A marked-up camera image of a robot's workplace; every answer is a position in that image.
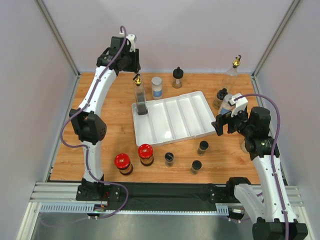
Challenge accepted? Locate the salt jar blue label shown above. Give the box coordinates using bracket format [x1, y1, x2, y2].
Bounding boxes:
[151, 76, 163, 100]

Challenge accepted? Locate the glass oil bottle dark sauce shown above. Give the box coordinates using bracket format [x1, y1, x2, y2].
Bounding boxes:
[133, 73, 148, 115]

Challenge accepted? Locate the clear glass oil bottle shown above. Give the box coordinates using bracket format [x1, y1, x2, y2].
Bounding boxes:
[221, 55, 242, 94]

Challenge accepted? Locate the glass oil bottle brown sauce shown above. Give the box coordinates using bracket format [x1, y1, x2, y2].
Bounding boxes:
[135, 83, 148, 115]

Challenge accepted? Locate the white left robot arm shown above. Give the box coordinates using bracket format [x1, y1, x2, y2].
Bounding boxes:
[69, 34, 141, 201]

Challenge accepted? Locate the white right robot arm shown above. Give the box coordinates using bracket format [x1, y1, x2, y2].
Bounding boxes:
[212, 107, 308, 240]

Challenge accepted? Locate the black cap spice bottle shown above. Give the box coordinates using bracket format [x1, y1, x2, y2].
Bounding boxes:
[212, 88, 228, 110]

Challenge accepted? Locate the salt jar silver lid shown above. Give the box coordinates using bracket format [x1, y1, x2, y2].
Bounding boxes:
[217, 94, 235, 115]

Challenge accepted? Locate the white powder jar black lid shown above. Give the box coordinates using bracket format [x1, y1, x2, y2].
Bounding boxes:
[240, 140, 251, 154]

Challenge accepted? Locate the small black lid spice jar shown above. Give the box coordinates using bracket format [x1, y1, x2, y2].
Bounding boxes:
[190, 160, 202, 175]
[164, 152, 174, 167]
[197, 140, 209, 156]

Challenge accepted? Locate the white divided organizer tray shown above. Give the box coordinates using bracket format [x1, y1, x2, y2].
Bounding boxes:
[131, 91, 216, 147]

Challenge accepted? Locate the black knob grinder bottle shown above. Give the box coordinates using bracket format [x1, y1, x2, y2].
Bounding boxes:
[172, 66, 184, 89]

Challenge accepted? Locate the red lid sauce jar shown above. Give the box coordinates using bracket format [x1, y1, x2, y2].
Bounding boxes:
[138, 143, 154, 167]
[114, 153, 133, 176]

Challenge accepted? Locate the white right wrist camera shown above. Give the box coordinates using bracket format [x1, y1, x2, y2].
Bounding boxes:
[228, 93, 248, 118]

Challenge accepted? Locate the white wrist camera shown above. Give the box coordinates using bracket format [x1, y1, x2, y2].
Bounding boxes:
[228, 93, 248, 118]
[126, 34, 137, 53]

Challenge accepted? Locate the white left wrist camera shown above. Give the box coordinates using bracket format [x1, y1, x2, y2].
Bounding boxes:
[126, 34, 137, 53]

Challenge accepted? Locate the left aluminium corner post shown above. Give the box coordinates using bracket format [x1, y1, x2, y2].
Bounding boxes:
[34, 0, 81, 76]

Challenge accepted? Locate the aluminium corner post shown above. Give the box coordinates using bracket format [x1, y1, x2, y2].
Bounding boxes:
[251, 0, 302, 78]
[34, 0, 81, 76]

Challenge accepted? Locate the right aluminium corner post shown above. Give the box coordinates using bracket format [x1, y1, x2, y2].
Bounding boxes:
[251, 0, 302, 78]

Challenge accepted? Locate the aluminium frame rail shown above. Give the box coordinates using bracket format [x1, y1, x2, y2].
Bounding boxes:
[29, 181, 305, 216]

